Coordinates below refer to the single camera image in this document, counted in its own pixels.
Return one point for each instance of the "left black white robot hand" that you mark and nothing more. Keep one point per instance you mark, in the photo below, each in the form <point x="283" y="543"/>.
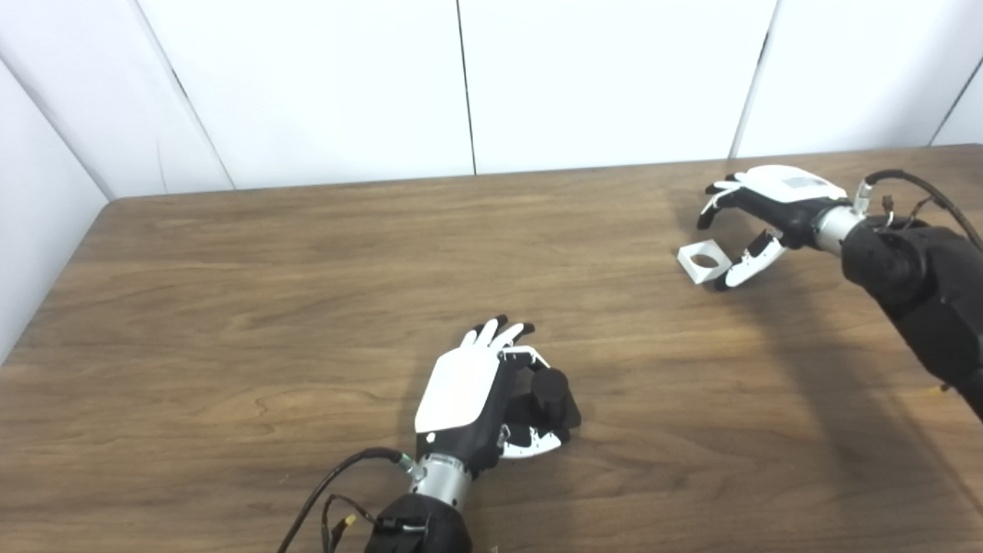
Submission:
<point x="461" y="392"/>

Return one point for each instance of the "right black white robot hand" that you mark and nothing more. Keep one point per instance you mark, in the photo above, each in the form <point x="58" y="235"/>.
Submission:
<point x="776" y="196"/>

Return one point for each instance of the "black peg with base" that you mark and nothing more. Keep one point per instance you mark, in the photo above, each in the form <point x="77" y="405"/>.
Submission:
<point x="551" y="399"/>

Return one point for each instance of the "white square piece with hole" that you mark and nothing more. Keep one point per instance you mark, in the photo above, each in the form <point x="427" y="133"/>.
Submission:
<point x="710" y="274"/>

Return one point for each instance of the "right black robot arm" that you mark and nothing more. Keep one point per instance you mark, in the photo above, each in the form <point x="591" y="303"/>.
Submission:
<point x="921" y="284"/>

